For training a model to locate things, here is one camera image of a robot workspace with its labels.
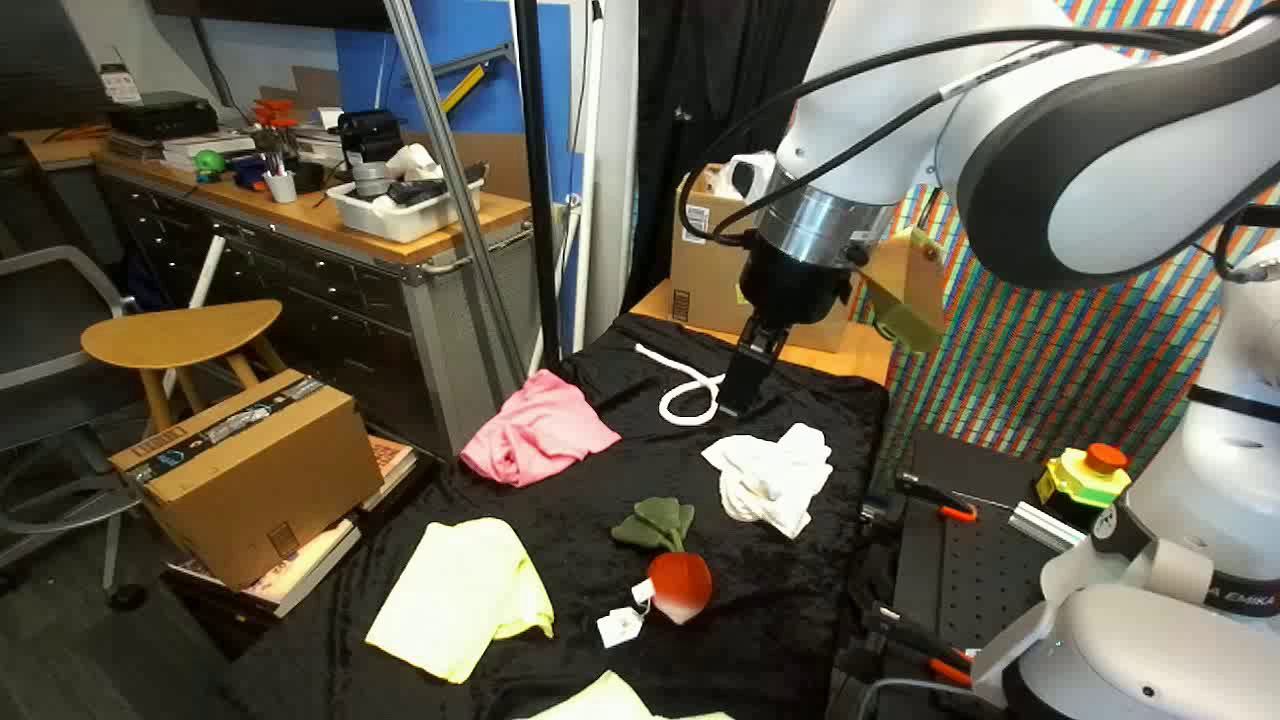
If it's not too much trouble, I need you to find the black velvet tablecloth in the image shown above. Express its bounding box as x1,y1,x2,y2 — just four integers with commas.
217,312,895,720

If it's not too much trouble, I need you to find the wooden stool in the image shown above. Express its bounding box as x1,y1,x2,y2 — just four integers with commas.
76,297,294,432

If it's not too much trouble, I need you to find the yellow tool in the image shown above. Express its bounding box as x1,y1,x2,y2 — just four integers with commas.
438,54,492,117

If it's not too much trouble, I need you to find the bright yellow cloth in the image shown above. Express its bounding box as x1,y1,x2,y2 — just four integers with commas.
359,514,560,688

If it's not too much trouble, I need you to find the silver metal bar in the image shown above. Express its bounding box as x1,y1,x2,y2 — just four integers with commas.
1006,495,1092,550

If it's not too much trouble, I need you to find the gray office chair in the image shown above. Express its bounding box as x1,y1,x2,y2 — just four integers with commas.
0,239,151,605

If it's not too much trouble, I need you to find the black case on bench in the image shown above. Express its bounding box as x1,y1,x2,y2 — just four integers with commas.
108,90,224,139

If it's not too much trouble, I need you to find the white cup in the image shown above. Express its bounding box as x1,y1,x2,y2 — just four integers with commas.
262,161,301,209

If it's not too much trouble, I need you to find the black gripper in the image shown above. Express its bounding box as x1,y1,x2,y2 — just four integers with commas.
721,235,858,422

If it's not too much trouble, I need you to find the gray cable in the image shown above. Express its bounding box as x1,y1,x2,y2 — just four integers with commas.
851,673,964,720

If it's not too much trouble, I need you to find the white plastic tray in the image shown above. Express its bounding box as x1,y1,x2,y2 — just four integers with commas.
324,175,492,247

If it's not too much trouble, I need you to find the black microscope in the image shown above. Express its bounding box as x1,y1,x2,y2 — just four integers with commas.
335,109,410,202

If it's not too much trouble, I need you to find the wooden top workbench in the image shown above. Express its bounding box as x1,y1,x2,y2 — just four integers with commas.
13,118,545,463

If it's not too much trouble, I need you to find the pink shirt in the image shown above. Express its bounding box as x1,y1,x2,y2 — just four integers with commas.
456,368,623,491

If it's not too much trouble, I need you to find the white cloth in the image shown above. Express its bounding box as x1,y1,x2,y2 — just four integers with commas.
700,419,835,538

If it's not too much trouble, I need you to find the pale yellow cloth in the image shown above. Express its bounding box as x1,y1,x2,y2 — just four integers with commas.
524,667,663,720

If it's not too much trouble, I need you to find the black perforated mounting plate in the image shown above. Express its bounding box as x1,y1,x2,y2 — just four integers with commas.
890,429,1056,657

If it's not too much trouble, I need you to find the silver metal pole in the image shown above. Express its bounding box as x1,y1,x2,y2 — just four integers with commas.
379,0,531,393

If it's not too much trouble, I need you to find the black curtain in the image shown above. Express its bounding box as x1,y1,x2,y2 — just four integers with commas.
623,0,834,315

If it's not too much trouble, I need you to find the yellow emergency stop button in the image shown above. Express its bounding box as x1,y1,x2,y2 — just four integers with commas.
1036,439,1136,511

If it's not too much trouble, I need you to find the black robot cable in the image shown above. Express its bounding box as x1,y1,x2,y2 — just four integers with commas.
675,15,1213,253

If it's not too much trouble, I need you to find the red flower ornament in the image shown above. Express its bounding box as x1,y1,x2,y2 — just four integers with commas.
251,90,301,136

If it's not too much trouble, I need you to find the red plush radish toy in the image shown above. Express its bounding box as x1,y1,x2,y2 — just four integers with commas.
591,491,721,651

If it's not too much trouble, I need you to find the colourful patterned panel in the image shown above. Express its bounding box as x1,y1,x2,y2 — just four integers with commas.
783,0,1280,500

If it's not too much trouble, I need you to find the orange handled tool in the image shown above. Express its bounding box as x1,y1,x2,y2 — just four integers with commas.
893,471,986,527
865,605,977,693

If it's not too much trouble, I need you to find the black vertical pole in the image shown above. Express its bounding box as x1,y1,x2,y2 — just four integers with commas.
514,0,566,385

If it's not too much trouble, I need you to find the cardboard box with black tape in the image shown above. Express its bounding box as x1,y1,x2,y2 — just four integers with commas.
108,368,387,592

